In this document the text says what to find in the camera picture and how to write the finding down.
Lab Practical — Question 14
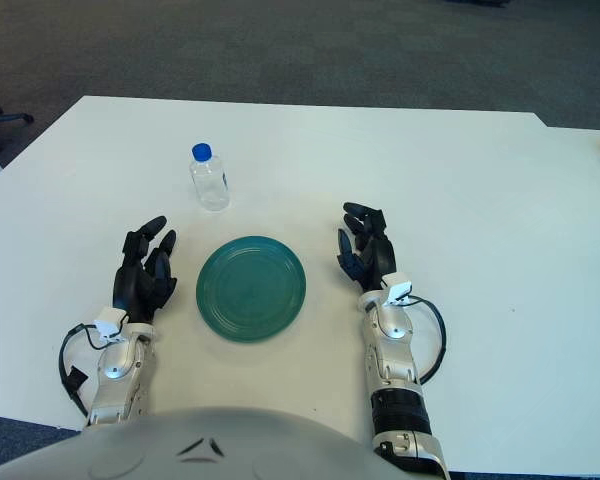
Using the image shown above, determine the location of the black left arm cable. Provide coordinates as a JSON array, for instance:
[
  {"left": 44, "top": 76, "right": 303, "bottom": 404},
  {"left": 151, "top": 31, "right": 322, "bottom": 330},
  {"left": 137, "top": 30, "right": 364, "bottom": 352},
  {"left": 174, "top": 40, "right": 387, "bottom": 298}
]
[{"left": 58, "top": 323, "right": 104, "bottom": 417}]

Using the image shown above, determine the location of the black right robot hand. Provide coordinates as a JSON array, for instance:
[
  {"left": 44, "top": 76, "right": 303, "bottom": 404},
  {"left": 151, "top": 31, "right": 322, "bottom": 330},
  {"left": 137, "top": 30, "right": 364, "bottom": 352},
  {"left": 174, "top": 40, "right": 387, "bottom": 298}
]
[{"left": 335, "top": 201, "right": 398, "bottom": 294}]

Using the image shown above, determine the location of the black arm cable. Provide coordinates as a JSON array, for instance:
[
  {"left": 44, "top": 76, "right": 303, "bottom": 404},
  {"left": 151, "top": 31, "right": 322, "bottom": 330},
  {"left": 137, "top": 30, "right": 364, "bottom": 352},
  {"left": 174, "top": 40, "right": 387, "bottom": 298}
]
[
  {"left": 408, "top": 294, "right": 448, "bottom": 386},
  {"left": 58, "top": 323, "right": 104, "bottom": 417}
]

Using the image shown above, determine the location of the clear bottle with blue cap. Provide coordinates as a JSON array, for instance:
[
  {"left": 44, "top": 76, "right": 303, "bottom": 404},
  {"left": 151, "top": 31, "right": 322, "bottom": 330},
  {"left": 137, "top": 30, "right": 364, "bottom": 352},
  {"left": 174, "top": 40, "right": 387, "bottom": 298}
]
[{"left": 189, "top": 143, "right": 231, "bottom": 212}]

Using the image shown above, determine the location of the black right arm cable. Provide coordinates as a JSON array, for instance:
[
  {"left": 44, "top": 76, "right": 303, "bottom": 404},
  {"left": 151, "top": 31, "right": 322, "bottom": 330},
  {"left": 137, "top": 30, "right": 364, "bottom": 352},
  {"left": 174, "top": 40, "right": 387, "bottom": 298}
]
[{"left": 408, "top": 294, "right": 448, "bottom": 386}]

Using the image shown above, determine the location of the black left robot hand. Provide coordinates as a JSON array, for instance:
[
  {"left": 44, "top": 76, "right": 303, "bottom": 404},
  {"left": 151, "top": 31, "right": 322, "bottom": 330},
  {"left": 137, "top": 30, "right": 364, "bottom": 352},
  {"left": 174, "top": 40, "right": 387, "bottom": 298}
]
[{"left": 111, "top": 215, "right": 178, "bottom": 324}]

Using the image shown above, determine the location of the grey robot torso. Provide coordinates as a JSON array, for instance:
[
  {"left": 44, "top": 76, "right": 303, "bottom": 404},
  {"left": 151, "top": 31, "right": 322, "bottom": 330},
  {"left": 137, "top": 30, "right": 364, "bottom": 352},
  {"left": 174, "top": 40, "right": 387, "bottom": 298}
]
[{"left": 0, "top": 407, "right": 411, "bottom": 480}]

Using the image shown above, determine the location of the green round plate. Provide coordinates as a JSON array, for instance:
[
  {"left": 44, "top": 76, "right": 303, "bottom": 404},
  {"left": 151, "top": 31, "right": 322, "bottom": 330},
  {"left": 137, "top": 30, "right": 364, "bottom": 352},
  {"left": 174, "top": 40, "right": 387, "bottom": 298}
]
[{"left": 196, "top": 235, "right": 308, "bottom": 345}]

